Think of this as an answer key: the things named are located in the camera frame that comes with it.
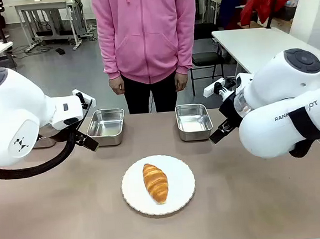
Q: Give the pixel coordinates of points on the grey workbench table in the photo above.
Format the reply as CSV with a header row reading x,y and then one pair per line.
x,y
49,12

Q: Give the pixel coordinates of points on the person's right forearm pink sleeve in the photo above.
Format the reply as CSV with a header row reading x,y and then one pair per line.
x,y
108,54

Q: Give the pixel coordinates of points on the black trousers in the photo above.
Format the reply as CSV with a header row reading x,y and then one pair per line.
x,y
147,97

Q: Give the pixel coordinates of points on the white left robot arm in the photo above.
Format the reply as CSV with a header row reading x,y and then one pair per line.
x,y
7,117

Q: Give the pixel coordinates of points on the pink zip hoodie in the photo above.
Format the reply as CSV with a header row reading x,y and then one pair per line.
x,y
144,32

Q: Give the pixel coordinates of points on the black folding chair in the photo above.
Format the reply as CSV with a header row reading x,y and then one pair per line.
x,y
206,57

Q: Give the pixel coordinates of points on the person's left hand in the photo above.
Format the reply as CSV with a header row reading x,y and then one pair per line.
x,y
181,82

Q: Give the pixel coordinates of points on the grey storage bin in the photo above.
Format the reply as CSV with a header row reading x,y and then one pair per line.
x,y
288,12

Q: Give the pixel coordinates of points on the person's left forearm pink sleeve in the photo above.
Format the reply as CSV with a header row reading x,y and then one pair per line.
x,y
184,51

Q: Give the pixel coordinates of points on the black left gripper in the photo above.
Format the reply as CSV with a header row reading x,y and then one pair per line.
x,y
62,133

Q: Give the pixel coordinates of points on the steel rectangular container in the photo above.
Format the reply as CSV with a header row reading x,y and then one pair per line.
x,y
106,126
194,121
44,143

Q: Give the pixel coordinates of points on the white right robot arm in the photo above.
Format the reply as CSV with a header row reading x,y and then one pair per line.
x,y
274,94

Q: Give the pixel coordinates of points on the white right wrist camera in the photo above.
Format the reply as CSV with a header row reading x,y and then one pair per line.
x,y
212,89

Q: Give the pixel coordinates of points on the dark blue cloth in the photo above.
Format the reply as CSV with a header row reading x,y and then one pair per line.
x,y
231,3

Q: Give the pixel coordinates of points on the black camera stand pole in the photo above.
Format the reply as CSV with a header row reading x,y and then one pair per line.
x,y
274,2

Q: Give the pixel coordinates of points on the black foot pedal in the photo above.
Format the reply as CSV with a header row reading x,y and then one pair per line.
x,y
60,51

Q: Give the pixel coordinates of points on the golden croissant bread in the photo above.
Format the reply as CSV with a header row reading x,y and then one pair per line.
x,y
155,183

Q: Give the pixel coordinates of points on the person's right hand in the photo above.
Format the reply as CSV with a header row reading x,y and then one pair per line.
x,y
117,85

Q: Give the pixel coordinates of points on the large white desk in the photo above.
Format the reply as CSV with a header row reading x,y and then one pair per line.
x,y
254,45

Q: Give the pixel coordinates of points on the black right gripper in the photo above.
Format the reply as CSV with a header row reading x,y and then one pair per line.
x,y
231,111

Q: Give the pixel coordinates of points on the white scalloped plate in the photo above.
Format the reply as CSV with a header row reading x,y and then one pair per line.
x,y
178,179

